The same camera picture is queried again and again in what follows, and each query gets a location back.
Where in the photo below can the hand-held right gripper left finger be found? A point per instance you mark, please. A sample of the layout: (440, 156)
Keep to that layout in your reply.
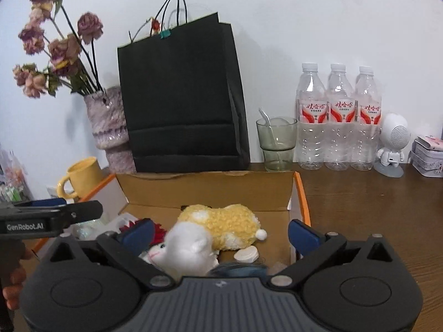
(137, 236)

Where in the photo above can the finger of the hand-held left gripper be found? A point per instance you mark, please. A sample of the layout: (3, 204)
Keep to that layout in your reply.
(84, 211)
(41, 203)

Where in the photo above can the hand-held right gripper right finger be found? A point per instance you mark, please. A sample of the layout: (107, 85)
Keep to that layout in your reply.
(304, 237)

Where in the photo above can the clear plastic bag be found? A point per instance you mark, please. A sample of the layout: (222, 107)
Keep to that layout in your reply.
(86, 230)

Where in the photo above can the blue painted print packet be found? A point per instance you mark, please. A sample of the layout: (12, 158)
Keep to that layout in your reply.
(238, 269)

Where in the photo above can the white and yellow plush toy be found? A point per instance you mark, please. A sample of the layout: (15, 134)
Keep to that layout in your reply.
(214, 228)

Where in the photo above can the red cardboard box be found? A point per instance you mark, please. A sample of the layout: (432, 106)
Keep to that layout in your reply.
(207, 193)

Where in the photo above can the person's left hand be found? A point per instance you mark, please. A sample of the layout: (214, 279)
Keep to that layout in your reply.
(15, 278)

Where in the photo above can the yellow mug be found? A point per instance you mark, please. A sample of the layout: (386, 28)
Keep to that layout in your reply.
(83, 176)

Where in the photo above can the clear bag of colourful packets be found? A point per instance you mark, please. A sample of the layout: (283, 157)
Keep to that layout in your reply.
(12, 179)

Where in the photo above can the purple ceramic vase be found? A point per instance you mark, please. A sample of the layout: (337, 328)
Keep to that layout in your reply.
(109, 135)

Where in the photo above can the grey glass with spoon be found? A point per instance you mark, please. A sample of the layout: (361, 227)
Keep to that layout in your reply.
(278, 145)

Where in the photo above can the clear water bottle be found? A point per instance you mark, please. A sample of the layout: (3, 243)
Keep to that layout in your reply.
(310, 128)
(368, 128)
(341, 128)

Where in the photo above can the clear plastic spoon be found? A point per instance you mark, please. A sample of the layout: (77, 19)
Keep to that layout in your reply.
(268, 121)

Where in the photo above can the black paper bag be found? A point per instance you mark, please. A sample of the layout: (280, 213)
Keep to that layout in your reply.
(183, 110)

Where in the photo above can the white robot figurine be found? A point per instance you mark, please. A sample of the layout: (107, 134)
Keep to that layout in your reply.
(394, 138)

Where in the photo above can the printed tin box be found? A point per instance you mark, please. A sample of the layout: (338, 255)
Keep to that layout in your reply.
(429, 159)

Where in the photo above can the dried pink flower bouquet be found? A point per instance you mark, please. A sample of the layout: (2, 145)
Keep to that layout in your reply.
(62, 52)

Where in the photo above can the green binder clip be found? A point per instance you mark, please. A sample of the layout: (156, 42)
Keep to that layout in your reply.
(165, 34)

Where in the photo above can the dried red bud twig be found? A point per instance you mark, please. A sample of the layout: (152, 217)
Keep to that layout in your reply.
(155, 25)

